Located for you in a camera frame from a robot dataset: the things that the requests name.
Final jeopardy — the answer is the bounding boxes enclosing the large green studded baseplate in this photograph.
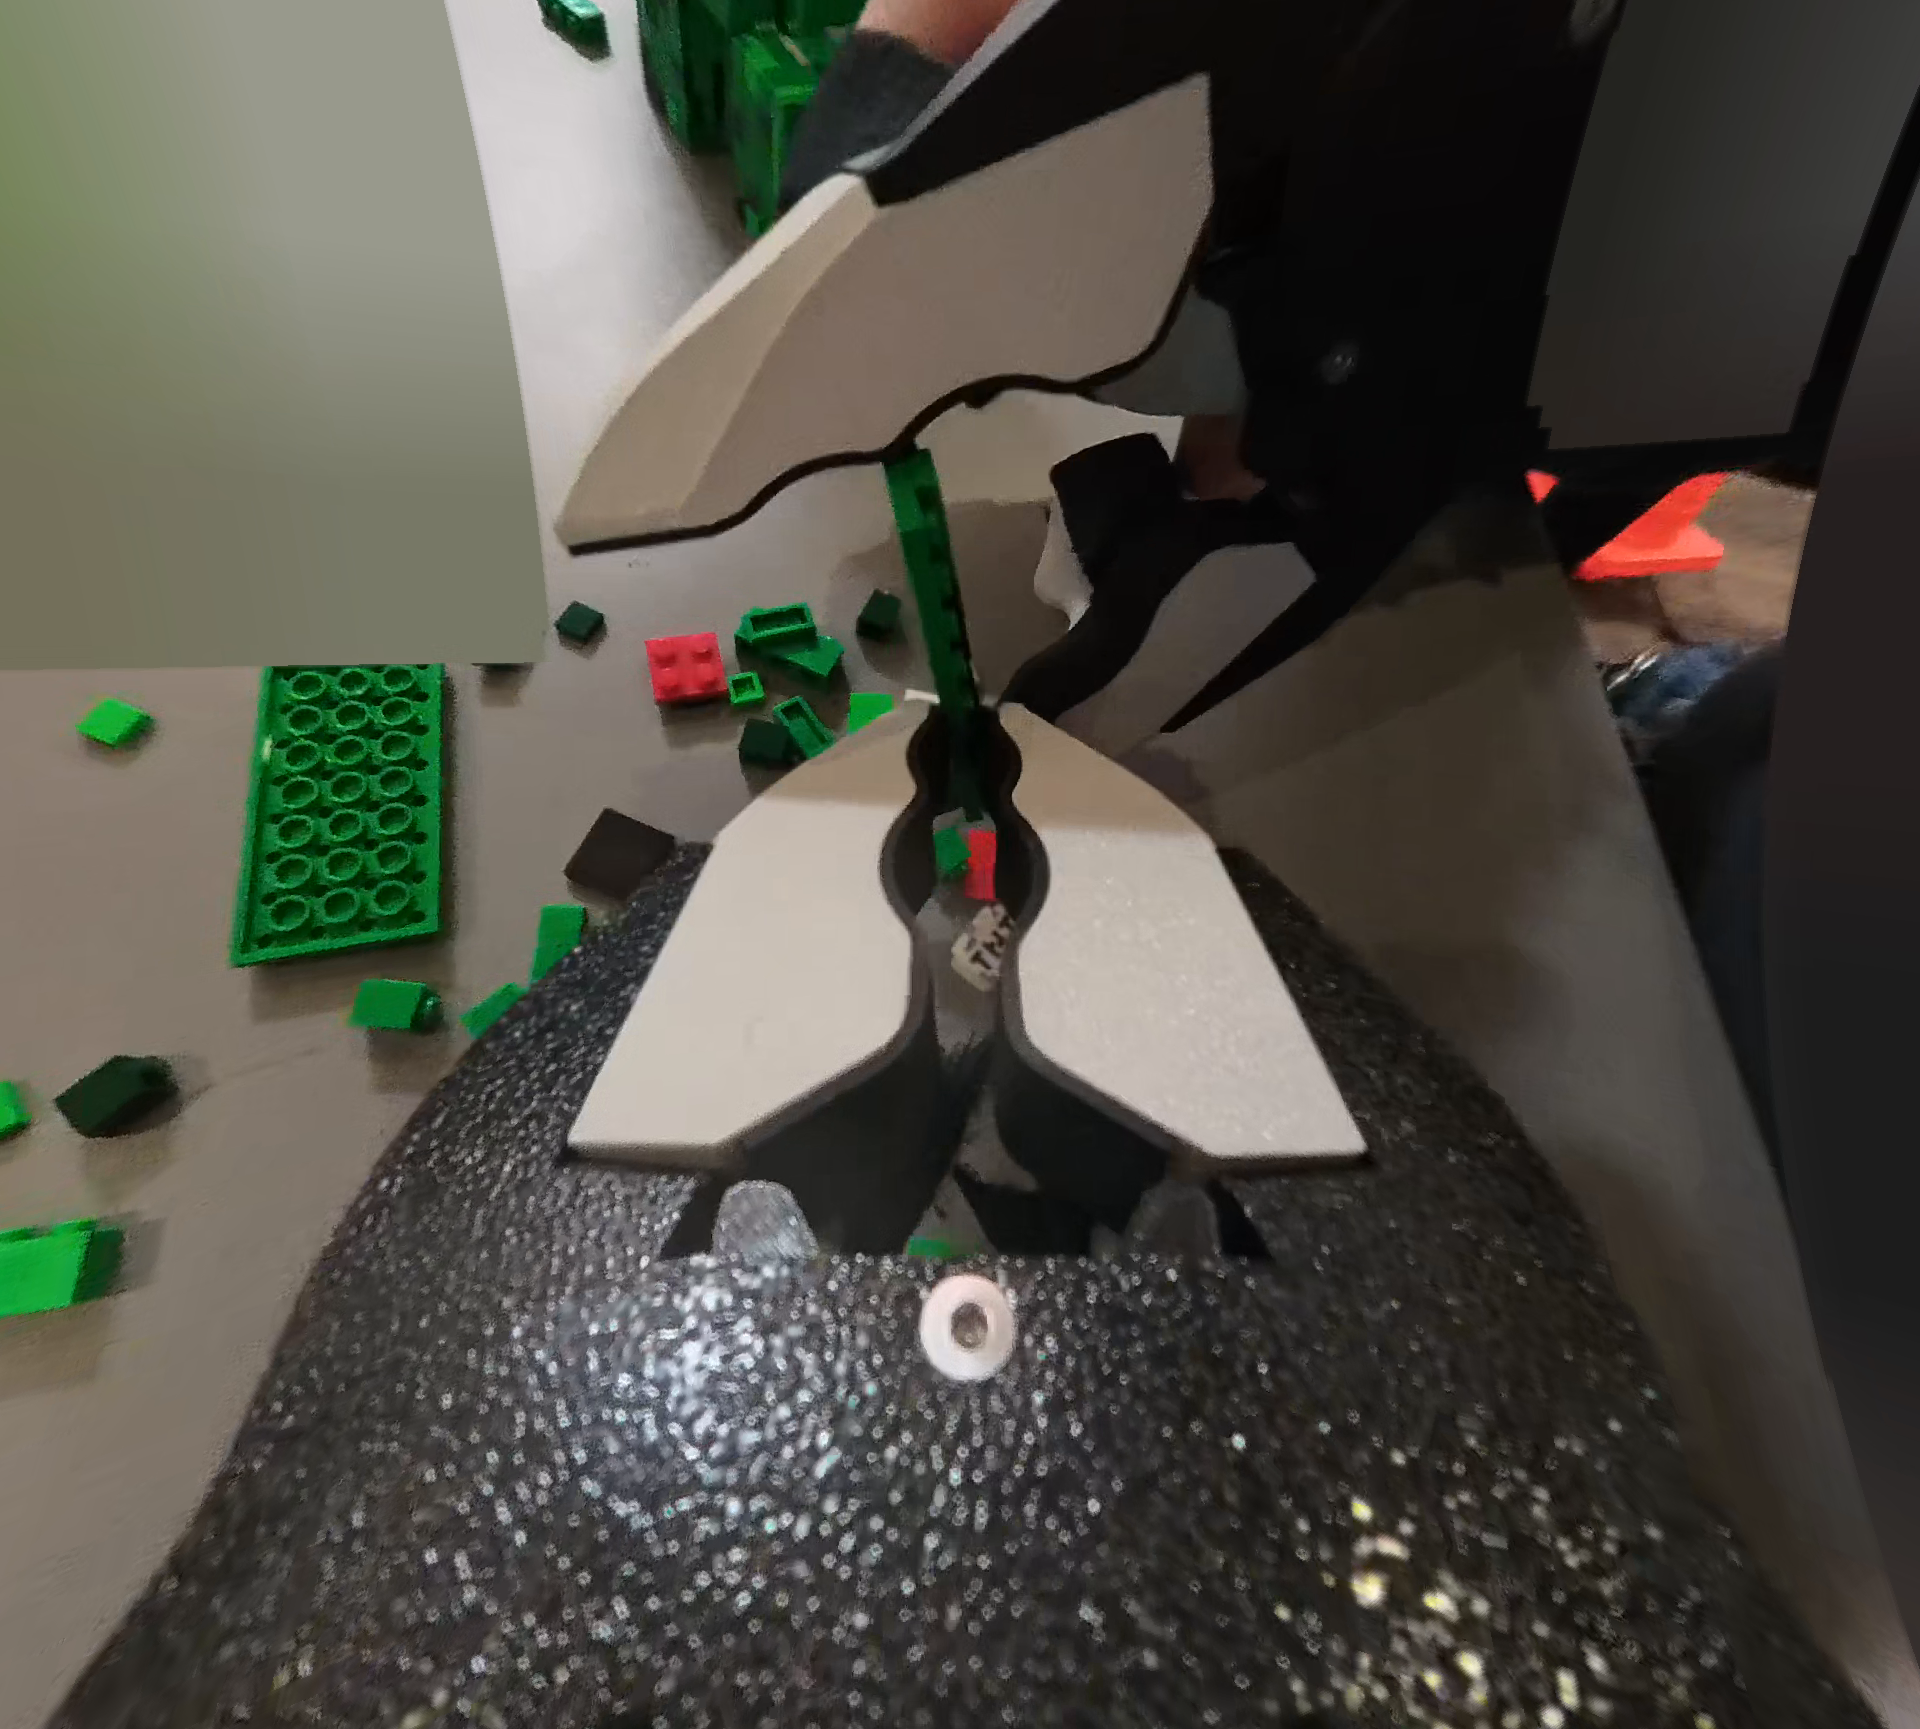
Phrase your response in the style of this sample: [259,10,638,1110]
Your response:
[227,662,450,971]

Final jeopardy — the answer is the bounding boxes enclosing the red-orange plastic object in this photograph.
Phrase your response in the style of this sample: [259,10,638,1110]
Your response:
[1525,466,1733,585]

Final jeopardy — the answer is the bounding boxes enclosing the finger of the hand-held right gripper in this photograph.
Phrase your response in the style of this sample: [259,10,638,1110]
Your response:
[998,432,1326,752]
[556,77,1218,560]

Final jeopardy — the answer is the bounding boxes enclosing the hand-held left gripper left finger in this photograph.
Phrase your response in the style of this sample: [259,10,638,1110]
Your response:
[568,709,943,1175]

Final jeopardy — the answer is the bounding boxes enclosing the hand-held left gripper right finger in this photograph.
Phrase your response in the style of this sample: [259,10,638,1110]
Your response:
[984,703,1371,1175]

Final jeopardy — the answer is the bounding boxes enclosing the scattered small green bricks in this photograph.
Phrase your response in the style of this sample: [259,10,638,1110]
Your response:
[0,0,968,1319]

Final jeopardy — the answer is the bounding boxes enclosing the green brick plate assembly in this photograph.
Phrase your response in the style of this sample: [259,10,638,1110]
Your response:
[881,448,994,863]

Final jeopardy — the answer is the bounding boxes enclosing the green brick cube model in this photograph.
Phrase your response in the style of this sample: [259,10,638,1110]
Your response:
[608,0,963,241]

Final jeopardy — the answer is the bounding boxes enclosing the grey desk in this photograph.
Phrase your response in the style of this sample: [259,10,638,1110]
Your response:
[0,0,1871,1729]

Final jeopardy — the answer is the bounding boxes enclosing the small red studded brick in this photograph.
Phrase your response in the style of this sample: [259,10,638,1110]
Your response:
[647,632,734,710]

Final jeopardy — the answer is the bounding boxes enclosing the person's blue jeans leg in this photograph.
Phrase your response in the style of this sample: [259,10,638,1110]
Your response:
[1605,640,1802,863]

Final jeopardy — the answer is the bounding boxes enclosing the black square tile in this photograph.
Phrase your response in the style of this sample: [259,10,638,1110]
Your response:
[565,808,679,905]

